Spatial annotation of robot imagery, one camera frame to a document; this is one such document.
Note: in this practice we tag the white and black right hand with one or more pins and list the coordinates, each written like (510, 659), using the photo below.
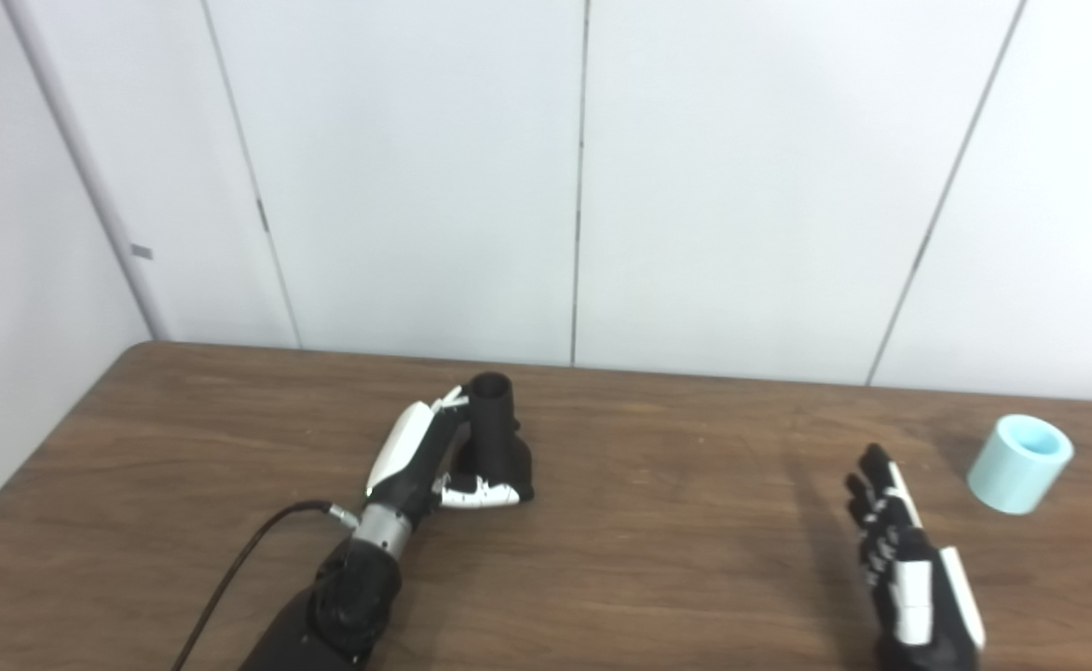
(914, 596)

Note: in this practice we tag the white and black left hand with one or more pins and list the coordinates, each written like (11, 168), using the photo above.
(406, 457)

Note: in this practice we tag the black funnel-shaped nozzle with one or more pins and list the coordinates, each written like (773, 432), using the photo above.
(499, 447)

